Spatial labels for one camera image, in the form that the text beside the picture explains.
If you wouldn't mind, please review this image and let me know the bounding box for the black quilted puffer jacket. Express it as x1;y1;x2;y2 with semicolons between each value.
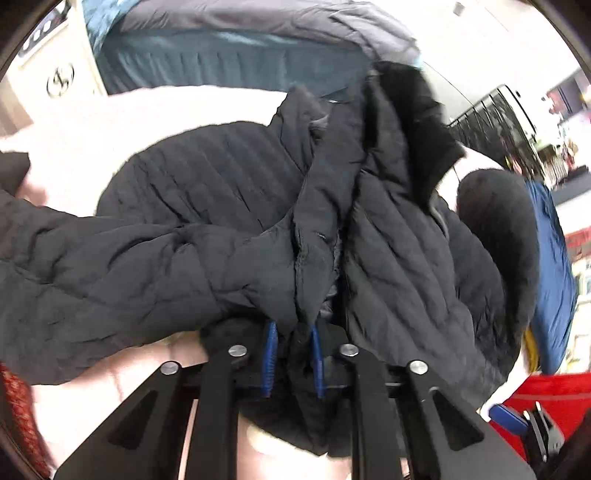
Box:
1;62;539;457

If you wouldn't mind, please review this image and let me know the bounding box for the red blanket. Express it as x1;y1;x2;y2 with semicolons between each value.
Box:
502;372;590;469

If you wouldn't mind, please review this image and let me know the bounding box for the navy blue yellow-trimmed cushion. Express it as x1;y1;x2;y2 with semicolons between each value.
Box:
526;181;578;375

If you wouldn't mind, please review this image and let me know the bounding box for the cluttered shelf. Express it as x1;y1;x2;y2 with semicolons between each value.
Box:
535;69;590;191

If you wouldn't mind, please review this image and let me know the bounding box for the red patterned black cloth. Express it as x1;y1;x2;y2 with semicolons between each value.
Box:
1;365;51;479

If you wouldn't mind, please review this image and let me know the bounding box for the pink polka dot bed sheet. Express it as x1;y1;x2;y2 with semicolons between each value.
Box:
0;84;532;480

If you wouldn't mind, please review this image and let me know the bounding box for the teal and grey jacket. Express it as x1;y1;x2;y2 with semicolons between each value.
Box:
81;1;420;100

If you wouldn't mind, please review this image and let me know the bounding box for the black wire rack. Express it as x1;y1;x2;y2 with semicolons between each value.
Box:
448;85;544;180

